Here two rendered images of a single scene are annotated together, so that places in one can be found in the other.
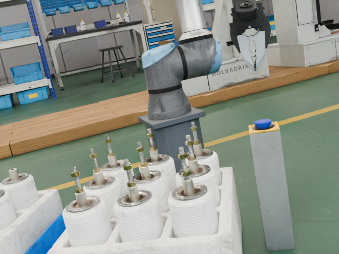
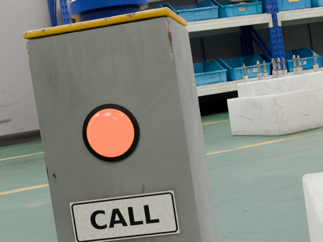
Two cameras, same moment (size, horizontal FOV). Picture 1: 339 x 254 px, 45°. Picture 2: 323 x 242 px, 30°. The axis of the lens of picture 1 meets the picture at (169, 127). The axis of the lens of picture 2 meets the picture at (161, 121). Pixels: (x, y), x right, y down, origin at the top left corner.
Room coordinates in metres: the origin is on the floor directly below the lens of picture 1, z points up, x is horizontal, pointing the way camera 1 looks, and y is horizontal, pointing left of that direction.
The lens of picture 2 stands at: (1.25, -0.21, 0.28)
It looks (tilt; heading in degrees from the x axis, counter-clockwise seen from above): 3 degrees down; 178
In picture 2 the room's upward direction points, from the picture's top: 9 degrees counter-clockwise
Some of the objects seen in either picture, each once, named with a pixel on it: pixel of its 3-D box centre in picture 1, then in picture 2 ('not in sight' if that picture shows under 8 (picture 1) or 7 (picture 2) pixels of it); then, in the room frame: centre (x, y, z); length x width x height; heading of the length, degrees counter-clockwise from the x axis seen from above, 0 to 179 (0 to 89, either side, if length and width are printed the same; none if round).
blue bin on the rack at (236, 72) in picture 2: not in sight; (239, 67); (-4.16, 0.72, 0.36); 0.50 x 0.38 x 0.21; 18
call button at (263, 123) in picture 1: (263, 124); (110, 15); (0.93, -0.22, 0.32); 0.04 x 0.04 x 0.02
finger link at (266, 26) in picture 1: (260, 29); not in sight; (0.93, -0.24, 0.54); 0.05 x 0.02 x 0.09; 78
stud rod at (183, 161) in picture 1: (184, 165); not in sight; (0.78, -0.01, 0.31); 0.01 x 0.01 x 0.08
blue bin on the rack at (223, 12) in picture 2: not in sight; (231, 8); (-4.16, 0.73, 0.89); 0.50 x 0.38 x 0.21; 17
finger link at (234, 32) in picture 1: (240, 33); not in sight; (0.94, -0.20, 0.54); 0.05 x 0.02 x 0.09; 78
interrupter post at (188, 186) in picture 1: (188, 186); not in sight; (0.78, -0.01, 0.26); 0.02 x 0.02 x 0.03
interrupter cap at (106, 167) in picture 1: (113, 165); not in sight; (1.06, 0.17, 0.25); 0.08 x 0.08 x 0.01
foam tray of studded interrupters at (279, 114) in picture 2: not in sight; (285, 110); (-1.60, 0.47, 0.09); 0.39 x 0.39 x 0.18; 23
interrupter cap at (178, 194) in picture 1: (189, 192); not in sight; (0.78, -0.01, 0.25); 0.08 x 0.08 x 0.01
